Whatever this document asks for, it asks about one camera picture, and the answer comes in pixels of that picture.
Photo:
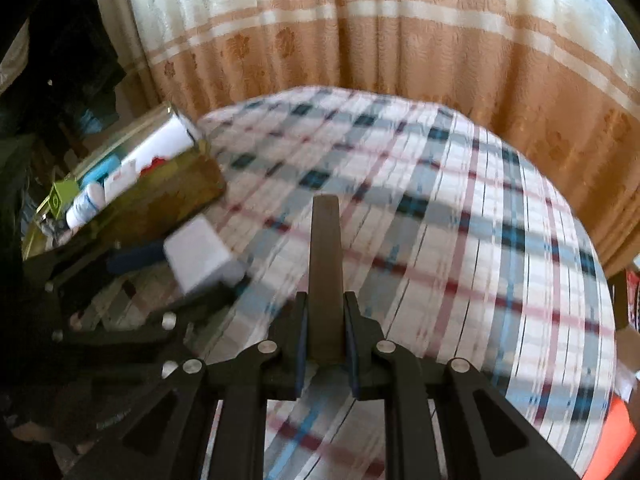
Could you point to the green toy block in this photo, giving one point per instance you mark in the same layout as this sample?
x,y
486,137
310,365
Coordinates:
x,y
62,200

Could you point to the white pill bottle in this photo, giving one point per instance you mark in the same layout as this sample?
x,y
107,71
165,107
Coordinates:
x,y
85,205

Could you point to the white paper sheet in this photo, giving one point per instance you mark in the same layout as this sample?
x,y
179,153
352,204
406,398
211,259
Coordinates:
x,y
165,140

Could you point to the orange cushion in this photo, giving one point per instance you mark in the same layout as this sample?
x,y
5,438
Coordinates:
x,y
615,435

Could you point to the dark cloth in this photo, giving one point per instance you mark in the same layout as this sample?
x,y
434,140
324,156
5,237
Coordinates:
x,y
50,50

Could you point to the cream and orange curtain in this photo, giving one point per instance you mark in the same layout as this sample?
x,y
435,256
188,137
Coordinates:
x,y
350,35

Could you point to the blue cloth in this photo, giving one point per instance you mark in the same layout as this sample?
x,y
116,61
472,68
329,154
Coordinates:
x,y
91,119

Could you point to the red packet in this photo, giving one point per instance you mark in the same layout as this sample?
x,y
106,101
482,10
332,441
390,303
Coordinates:
x,y
634,300

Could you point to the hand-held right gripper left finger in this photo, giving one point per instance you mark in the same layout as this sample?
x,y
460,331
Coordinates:
x,y
300,345

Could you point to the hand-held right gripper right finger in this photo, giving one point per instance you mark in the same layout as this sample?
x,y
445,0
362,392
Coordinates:
x,y
352,350

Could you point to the gold metal tin tray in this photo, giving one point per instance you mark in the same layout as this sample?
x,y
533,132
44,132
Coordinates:
x,y
165,195

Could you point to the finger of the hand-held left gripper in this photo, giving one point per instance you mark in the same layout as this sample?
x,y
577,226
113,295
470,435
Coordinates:
x,y
200,300
135,257

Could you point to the white plug adapter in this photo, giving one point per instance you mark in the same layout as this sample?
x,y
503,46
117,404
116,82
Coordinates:
x,y
200,255

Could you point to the brown wooden comb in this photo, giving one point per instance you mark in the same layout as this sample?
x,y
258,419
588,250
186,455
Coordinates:
x,y
325,280

